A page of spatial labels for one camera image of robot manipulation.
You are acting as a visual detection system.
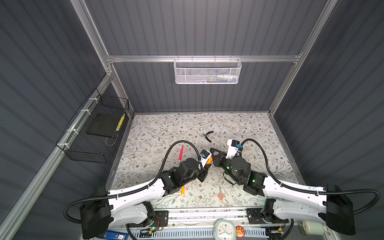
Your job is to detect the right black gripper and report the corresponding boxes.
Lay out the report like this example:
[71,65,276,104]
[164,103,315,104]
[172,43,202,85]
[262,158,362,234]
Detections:
[209,148,241,186]

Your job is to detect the translucent pink cap front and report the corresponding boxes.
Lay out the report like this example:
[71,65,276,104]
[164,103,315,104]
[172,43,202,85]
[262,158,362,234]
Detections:
[218,190,225,201]

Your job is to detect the pink highlighter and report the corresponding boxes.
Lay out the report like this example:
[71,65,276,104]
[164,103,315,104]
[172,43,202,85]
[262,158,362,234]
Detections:
[179,145,184,162]

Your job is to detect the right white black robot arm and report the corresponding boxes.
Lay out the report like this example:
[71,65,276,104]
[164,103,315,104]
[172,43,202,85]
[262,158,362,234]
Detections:
[210,148,356,236]

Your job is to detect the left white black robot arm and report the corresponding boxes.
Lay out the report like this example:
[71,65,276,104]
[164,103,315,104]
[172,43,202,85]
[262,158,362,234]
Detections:
[80,157,213,240]

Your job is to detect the white analog clock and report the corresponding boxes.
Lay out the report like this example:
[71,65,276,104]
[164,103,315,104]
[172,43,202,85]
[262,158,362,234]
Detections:
[213,219,237,240]

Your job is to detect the red round badge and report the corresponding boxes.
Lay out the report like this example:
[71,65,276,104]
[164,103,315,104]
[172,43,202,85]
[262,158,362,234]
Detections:
[236,226,246,239]

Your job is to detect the yellow highlighter in basket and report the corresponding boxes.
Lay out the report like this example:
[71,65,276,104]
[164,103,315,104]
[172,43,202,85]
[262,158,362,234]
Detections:
[116,114,126,132]

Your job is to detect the blue black device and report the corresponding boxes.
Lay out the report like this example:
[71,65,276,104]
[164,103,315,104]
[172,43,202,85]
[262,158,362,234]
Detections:
[104,231,129,240]

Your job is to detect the black pad in basket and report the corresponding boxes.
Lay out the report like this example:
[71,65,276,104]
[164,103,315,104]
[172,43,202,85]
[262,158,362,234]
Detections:
[86,114,121,138]

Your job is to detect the white tape roll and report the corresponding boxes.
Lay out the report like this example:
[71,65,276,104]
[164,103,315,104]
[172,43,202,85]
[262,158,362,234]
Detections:
[302,221,326,236]

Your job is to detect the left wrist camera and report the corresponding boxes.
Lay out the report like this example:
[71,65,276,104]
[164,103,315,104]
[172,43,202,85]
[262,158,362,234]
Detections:
[200,150,212,167]

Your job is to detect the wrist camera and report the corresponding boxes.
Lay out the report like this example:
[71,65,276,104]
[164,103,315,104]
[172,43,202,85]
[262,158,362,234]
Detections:
[226,139,243,160]
[200,150,212,167]

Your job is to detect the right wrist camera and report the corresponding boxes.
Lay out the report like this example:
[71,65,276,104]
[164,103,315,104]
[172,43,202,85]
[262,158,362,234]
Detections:
[226,139,243,160]

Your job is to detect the black handled pliers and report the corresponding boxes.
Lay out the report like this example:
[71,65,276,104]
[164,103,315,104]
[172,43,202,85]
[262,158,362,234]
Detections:
[203,131,214,143]

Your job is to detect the left black corrugated cable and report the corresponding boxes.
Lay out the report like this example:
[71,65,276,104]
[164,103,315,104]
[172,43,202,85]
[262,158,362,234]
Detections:
[62,140,203,224]

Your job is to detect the black corrugated cable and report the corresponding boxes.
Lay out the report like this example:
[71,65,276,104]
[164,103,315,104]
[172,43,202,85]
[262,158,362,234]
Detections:
[62,140,203,224]
[239,137,381,215]

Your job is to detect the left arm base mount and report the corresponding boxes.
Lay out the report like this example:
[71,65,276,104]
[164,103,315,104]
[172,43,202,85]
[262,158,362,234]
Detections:
[128,211,169,229]

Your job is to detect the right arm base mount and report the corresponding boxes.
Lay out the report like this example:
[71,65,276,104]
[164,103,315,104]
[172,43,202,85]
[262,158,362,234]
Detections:
[246,208,290,225]

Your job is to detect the white wire mesh basket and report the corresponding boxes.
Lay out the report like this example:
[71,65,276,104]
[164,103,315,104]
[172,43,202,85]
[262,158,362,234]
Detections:
[174,58,242,85]

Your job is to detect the black wire mesh basket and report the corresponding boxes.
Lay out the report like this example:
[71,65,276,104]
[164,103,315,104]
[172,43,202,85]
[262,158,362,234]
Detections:
[57,90,130,164]

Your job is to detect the right black corrugated cable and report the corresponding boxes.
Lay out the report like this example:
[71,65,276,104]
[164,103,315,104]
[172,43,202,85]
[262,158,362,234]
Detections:
[239,137,381,215]

